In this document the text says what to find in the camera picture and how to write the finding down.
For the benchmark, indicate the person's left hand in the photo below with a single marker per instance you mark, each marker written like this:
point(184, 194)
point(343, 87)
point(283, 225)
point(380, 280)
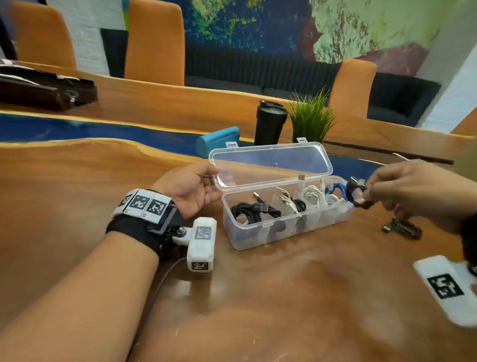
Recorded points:
point(186, 190)

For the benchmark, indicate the person's right hand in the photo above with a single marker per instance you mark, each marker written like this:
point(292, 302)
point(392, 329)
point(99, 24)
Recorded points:
point(428, 194)

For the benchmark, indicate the clear plastic organizer box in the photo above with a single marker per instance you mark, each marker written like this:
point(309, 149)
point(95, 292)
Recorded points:
point(261, 238)

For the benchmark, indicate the person's left forearm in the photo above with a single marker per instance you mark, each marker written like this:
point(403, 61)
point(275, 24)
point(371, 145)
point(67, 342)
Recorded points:
point(82, 298)

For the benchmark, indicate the black right wristband with marker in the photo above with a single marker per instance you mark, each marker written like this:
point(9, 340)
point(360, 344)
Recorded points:
point(470, 238)

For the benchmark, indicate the black left wristband with markers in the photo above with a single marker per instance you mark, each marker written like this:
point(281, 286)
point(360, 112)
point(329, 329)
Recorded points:
point(134, 227)

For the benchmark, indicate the black cylinder pot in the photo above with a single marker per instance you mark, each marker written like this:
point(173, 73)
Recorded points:
point(270, 126)

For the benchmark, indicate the black sofa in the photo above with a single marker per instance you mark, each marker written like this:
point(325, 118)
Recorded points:
point(242, 67)

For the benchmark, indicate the green potted plant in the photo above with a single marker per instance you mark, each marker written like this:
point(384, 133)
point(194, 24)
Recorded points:
point(311, 119)

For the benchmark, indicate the tall orange chair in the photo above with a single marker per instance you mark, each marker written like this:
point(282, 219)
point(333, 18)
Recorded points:
point(154, 44)

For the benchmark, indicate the dark brown leather case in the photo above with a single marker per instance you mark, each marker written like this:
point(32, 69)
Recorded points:
point(37, 93)

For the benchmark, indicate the colourful abstract wall painting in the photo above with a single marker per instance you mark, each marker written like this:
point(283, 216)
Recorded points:
point(354, 30)

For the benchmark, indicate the black door frame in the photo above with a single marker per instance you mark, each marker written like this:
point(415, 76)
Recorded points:
point(8, 41)

